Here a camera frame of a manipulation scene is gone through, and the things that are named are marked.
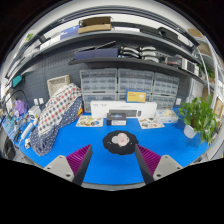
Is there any white cylindrical tool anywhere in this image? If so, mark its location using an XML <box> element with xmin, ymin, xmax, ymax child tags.
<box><xmin>19</xmin><ymin>119</ymin><xmax>38</xmax><ymax>142</ymax></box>

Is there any clear plastic container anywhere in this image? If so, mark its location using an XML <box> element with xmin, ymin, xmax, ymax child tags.
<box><xmin>154</xmin><ymin>109</ymin><xmax>179</xmax><ymax>124</ymax></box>

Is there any purple plastic bag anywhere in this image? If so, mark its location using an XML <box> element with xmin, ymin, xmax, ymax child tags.
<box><xmin>13</xmin><ymin>99</ymin><xmax>28</xmax><ymax>118</ymax></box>

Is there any black round mouse pad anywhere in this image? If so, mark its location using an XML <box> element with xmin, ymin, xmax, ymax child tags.
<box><xmin>102</xmin><ymin>130</ymin><xmax>139</xmax><ymax>156</ymax></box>

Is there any colourful sticker sheet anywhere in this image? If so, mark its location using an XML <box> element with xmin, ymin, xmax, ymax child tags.
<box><xmin>137</xmin><ymin>117</ymin><xmax>165</xmax><ymax>130</ymax></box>
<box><xmin>75</xmin><ymin>115</ymin><xmax>104</xmax><ymax>128</ymax></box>

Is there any long white keyboard box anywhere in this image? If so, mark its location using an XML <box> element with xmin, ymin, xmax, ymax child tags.
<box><xmin>89</xmin><ymin>100</ymin><xmax>158</xmax><ymax>119</ymax></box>

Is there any grey pegboard panel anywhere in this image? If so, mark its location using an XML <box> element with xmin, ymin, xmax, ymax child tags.
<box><xmin>19</xmin><ymin>49</ymin><xmax>84</xmax><ymax>108</ymax></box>

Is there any pink computer mouse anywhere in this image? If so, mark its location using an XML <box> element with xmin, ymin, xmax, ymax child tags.
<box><xmin>110</xmin><ymin>132</ymin><xmax>130</xmax><ymax>147</ymax></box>

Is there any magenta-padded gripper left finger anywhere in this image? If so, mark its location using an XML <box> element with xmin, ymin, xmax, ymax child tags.
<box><xmin>43</xmin><ymin>143</ymin><xmax>94</xmax><ymax>187</ymax></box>

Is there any navy polka dot cloth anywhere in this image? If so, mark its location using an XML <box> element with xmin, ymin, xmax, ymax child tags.
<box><xmin>29</xmin><ymin>96</ymin><xmax>84</xmax><ymax>157</ymax></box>

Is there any small white camera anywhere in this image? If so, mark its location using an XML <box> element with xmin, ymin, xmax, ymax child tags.
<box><xmin>24</xmin><ymin>137</ymin><xmax>33</xmax><ymax>150</ymax></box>

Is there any small black box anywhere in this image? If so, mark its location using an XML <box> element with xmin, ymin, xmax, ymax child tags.
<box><xmin>106</xmin><ymin>112</ymin><xmax>128</xmax><ymax>127</ymax></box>

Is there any wall shelf unit with items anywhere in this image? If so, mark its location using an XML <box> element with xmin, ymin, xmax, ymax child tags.
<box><xmin>4</xmin><ymin>14</ymin><xmax>218</xmax><ymax>91</ymax></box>

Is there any red blue checked cloth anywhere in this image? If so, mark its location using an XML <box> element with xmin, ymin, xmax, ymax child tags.
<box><xmin>37</xmin><ymin>83</ymin><xmax>83</xmax><ymax>138</ymax></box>

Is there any green potted plant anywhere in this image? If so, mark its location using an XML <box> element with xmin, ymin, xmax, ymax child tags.
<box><xmin>179</xmin><ymin>94</ymin><xmax>219</xmax><ymax>144</ymax></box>

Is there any white boxy device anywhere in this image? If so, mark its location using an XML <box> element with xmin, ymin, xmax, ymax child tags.
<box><xmin>28</xmin><ymin>105</ymin><xmax>42</xmax><ymax>120</ymax></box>

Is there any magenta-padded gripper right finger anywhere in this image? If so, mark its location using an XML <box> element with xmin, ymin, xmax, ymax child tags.
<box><xmin>133</xmin><ymin>143</ymin><xmax>184</xmax><ymax>187</ymax></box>

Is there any yellow blue-edged box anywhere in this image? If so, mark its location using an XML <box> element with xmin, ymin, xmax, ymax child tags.
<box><xmin>125</xmin><ymin>89</ymin><xmax>148</xmax><ymax>104</ymax></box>

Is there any woven wicker basket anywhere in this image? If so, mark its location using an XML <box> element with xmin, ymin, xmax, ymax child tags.
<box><xmin>47</xmin><ymin>74</ymin><xmax>72</xmax><ymax>98</ymax></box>

